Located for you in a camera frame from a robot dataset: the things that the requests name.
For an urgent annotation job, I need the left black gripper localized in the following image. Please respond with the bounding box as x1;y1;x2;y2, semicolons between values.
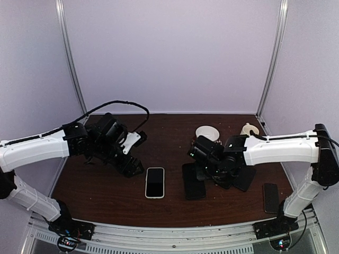
92;139;145;178

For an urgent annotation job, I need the clear white phone case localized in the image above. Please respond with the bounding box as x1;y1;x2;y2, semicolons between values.
145;167;165;198

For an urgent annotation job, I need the white-edged black phone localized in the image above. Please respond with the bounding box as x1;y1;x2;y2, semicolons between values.
146;168;164;197

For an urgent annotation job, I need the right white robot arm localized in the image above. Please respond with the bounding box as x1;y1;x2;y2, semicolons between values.
188;124;338;234

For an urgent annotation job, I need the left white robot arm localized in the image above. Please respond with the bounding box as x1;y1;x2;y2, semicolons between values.
1;123;147;235

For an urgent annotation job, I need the black phone lying flat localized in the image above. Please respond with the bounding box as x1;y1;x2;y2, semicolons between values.
232;167;256;192

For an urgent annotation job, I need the black phone right edge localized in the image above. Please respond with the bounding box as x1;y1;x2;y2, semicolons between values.
263;183;279;214

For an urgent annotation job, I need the white ceramic bowl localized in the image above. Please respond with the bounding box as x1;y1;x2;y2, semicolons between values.
195;125;220;142

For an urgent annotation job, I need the cream ceramic mug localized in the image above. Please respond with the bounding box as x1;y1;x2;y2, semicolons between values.
240;123;260;135

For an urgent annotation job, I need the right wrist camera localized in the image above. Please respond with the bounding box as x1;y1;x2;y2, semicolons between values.
188;135;224;162

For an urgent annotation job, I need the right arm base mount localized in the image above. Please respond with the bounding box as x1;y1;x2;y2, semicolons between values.
253;218;299;252

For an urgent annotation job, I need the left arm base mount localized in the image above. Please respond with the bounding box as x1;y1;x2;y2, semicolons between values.
47;220;95;253

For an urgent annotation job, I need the left aluminium frame post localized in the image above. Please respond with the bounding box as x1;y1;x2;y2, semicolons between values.
55;0;87;114

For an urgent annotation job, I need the aluminium frame post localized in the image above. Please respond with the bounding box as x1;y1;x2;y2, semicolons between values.
55;0;87;114
256;0;289;119

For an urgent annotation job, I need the right aluminium frame post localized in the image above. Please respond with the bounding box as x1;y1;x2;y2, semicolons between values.
256;0;289;119

